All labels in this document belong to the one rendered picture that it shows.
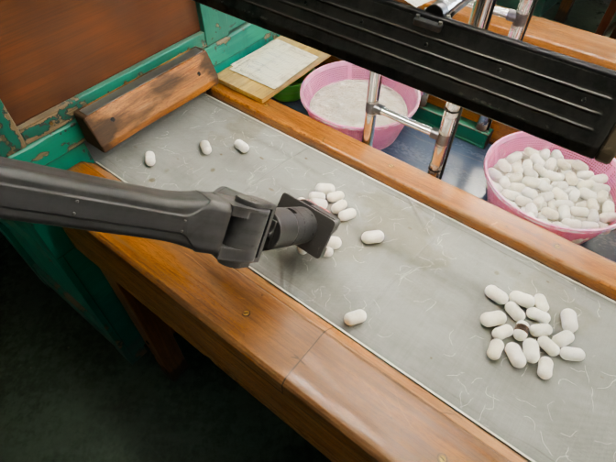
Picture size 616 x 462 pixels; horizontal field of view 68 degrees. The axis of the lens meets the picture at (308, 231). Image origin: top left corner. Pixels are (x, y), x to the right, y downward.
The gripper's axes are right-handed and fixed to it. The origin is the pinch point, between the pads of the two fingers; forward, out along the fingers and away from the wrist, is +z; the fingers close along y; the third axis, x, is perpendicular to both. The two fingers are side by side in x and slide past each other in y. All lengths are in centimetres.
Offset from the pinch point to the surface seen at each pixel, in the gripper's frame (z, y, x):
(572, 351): 1.3, -40.8, -1.5
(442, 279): 3.4, -20.8, -0.6
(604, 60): 65, -22, -53
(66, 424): 7, 49, 92
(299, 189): 4.8, 9.8, -1.5
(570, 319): 4.8, -38.9, -4.6
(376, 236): 1.7, -8.5, -1.7
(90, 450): 7, 38, 92
